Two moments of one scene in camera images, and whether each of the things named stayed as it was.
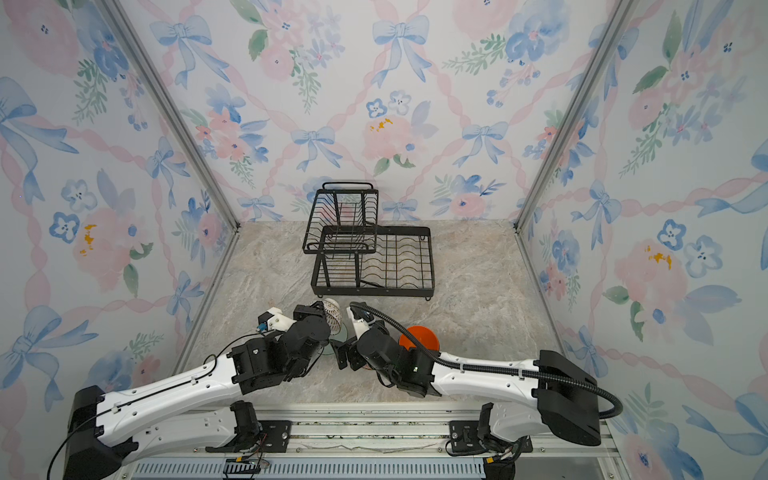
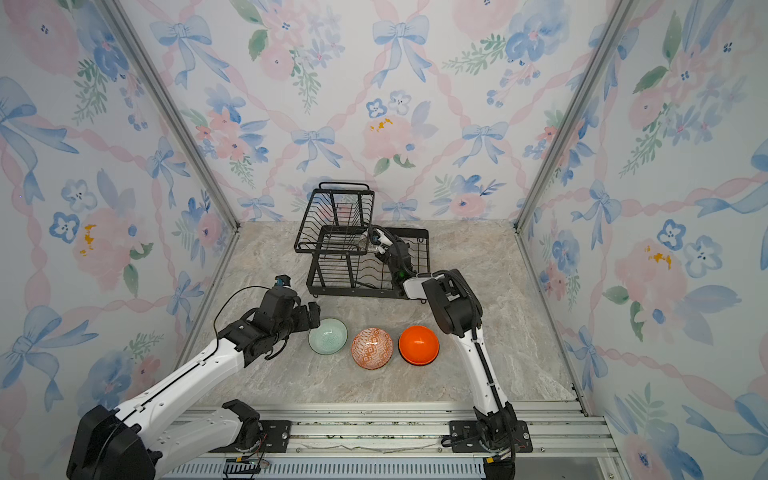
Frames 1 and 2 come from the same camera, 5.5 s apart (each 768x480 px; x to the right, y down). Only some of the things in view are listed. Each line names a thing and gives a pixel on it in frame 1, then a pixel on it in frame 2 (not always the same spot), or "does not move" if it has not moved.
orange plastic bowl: [424, 334] does not move
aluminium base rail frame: [366, 442] does not move
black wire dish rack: [358, 257] does not move
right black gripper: [352, 350] -> [397, 244]
